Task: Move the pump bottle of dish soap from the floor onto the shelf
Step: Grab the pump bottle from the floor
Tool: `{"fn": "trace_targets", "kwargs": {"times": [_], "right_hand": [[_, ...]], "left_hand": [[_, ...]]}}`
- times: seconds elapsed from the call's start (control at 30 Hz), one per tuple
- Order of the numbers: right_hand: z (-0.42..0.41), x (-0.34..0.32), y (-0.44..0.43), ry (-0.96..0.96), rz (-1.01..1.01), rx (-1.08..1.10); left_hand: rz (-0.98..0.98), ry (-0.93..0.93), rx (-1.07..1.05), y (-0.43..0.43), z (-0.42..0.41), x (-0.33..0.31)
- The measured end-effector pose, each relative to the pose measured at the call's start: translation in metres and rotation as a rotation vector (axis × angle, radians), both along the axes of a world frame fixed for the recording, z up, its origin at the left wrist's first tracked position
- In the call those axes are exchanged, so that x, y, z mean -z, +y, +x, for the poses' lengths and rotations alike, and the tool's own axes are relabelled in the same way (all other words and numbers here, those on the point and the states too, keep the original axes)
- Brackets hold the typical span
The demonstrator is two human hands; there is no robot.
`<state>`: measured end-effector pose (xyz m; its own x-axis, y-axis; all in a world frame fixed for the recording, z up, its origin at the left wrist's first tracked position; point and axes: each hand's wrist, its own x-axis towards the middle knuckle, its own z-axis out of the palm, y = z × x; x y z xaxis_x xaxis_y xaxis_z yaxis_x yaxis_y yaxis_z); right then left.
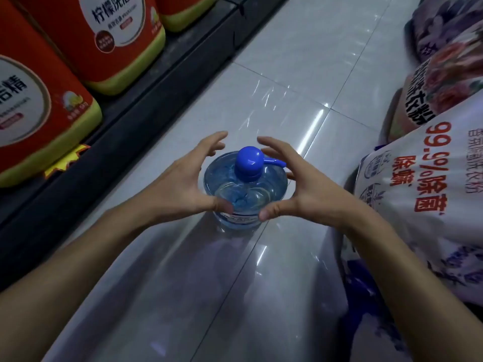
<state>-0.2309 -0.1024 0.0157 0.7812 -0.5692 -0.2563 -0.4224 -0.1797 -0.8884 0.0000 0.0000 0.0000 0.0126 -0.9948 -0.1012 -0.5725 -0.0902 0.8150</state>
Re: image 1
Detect person's right hand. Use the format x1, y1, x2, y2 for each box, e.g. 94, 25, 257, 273
257, 136, 360, 233

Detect person's left hand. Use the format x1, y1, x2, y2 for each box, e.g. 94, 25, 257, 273
145, 131, 234, 227

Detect person's left forearm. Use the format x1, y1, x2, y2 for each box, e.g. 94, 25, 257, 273
0, 185, 159, 362

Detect person's right forearm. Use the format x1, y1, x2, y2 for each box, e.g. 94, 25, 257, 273
341, 205, 483, 362

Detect clear blue water bottle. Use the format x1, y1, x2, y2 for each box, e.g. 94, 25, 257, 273
203, 146, 290, 231

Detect black store shelf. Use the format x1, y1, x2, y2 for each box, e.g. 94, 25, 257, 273
0, 0, 292, 292

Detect purple white powder bag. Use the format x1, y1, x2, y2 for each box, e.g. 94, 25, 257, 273
338, 237, 483, 362

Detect red yellow detergent jug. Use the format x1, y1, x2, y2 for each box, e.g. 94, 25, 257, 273
11, 0, 167, 97
0, 0, 103, 188
154, 0, 220, 33

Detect white washing powder bag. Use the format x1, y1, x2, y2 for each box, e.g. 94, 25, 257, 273
353, 90, 483, 309

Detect yellow starburst price tag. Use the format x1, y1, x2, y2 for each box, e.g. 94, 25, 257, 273
44, 144, 91, 180

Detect pink floral washing powder bag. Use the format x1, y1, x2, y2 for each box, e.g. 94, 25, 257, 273
389, 19, 483, 144

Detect purple floral washing powder bag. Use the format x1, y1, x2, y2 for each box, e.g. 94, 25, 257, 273
405, 0, 483, 62

